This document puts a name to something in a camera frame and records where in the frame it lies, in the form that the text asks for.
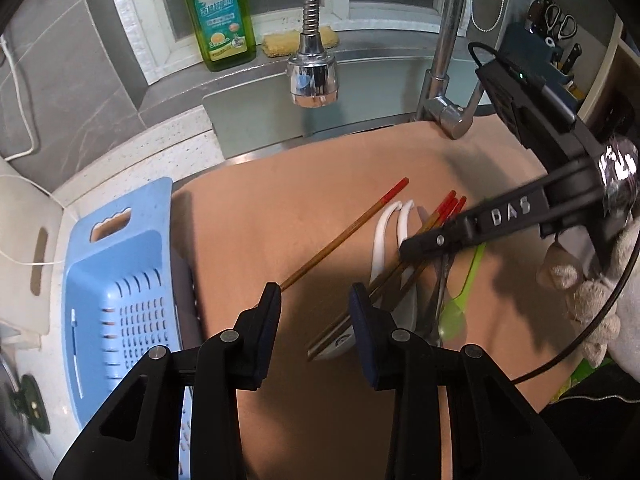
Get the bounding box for white ceramic spoon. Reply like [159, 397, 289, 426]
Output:
[316, 200, 418, 361]
[370, 200, 402, 285]

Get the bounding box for red-tipped wooden chopstick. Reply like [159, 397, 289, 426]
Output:
[307, 190, 457, 361]

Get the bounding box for stainless steel spoon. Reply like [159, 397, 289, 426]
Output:
[416, 255, 454, 346]

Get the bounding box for green plastic spoon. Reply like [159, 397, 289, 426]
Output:
[438, 244, 486, 344]

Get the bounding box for lone red-tipped chopstick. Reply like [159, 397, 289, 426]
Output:
[281, 177, 409, 292]

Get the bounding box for chrome kitchen faucet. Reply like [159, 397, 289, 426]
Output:
[285, 0, 485, 141]

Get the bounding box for grey gloved right hand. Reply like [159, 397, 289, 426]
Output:
[537, 219, 639, 378]

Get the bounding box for blue knife holder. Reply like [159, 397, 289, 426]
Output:
[499, 23, 582, 112]

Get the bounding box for black scissors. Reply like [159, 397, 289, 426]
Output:
[525, 0, 578, 47]

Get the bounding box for tan felt mat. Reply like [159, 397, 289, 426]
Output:
[170, 109, 586, 480]

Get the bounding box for blue plastic basket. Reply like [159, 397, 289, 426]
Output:
[63, 176, 202, 480]

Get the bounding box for steel pot lid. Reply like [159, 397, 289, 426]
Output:
[1, 352, 32, 479]

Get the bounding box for yellow sponge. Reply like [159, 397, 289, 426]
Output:
[262, 26, 340, 58]

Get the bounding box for green dish soap bottle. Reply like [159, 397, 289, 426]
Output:
[186, 0, 256, 72]

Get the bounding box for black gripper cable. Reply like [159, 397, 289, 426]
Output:
[466, 40, 640, 386]

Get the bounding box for white power cable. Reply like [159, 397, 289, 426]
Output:
[0, 34, 66, 269]

